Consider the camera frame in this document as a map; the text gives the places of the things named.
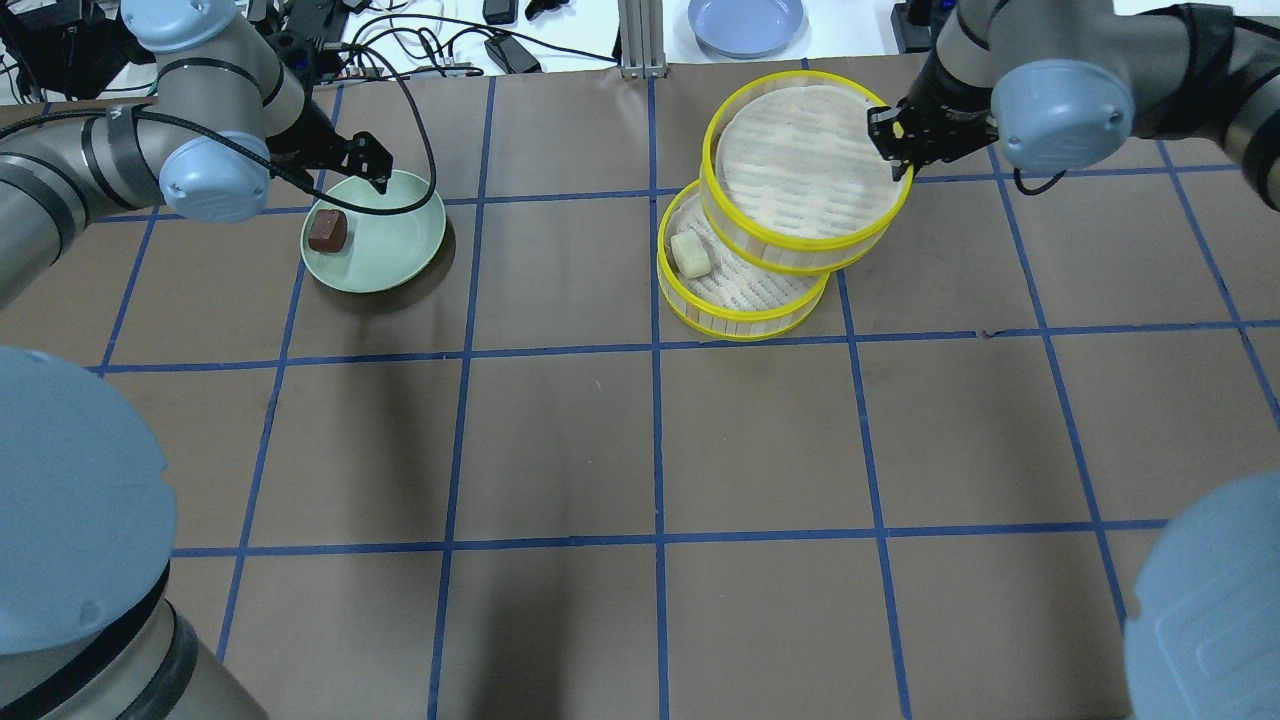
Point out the blue plate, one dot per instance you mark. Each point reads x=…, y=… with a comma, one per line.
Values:
x=745, y=29

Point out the light green plate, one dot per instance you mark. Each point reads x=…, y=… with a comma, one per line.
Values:
x=380, y=251

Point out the brown bun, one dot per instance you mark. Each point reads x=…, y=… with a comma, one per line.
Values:
x=327, y=231

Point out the white bun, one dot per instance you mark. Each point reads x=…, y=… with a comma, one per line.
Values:
x=692, y=259

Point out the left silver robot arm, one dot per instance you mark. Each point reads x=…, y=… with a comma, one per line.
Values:
x=88, y=520

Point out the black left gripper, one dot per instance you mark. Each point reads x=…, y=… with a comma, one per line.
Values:
x=308, y=133

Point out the black power adapter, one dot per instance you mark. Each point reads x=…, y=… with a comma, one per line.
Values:
x=510, y=56

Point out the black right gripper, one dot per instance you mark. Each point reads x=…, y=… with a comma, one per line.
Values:
x=950, y=108

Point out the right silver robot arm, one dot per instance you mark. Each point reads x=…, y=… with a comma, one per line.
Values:
x=1059, y=86

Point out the aluminium frame post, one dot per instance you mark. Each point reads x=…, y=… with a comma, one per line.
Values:
x=641, y=33

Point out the yellow steamer basket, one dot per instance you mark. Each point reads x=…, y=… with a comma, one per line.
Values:
x=738, y=301
x=790, y=179

